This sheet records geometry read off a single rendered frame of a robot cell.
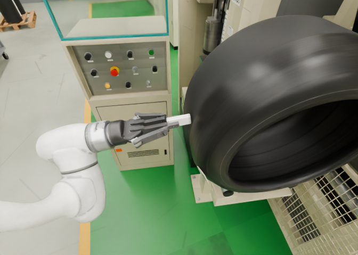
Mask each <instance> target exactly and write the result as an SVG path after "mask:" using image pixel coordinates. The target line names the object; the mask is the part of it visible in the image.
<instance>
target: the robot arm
mask: <svg viewBox="0 0 358 255"><path fill-rule="evenodd" d="M134 114H135V117H134V118H133V119H129V120H127V121H124V120H116V121H111V122H110V121H109V120H104V121H98V122H91V123H89V124H83V123H78V124H70V125H66V126H62V127H59V128H56V129H53V130H50V131H48V132H46V133H44V134H42V135H41V136H40V137H39V138H38V140H37V143H36V152H37V154H38V156H39V157H40V158H42V159H44V160H46V161H48V162H54V163H55V164H56V165H57V166H58V168H59V170H60V173H61V177H62V178H61V179H60V180H59V181H58V182H57V183H56V184H55V185H54V186H53V187H52V190H51V193H50V195H49V196H48V197H46V198H45V199H43V200H40V201H38V202H34V203H16V202H7V201H0V232H12V231H21V230H25V229H31V228H35V227H38V226H41V225H44V224H47V223H49V222H51V221H53V220H55V219H57V218H60V217H63V216H64V217H67V218H73V219H74V220H75V221H77V222H79V223H89V222H91V221H93V220H95V219H96V218H97V217H99V216H100V214H101V213H102V212H103V210H104V208H105V204H106V190H105V183H104V178H103V174H102V171H101V168H100V166H99V163H98V160H97V152H101V151H106V150H112V149H114V147H115V146H118V145H124V144H127V143H133V144H134V146H135V148H136V149H138V148H139V147H141V146H142V145H143V144H146V143H148V142H151V141H154V140H156V139H159V138H161V137H164V136H166V135H167V132H169V130H170V129H173V128H178V127H179V126H182V125H187V124H191V117H190V114H184V115H181V116H170V117H167V116H166V114H164V113H139V112H135V113H134Z"/></svg>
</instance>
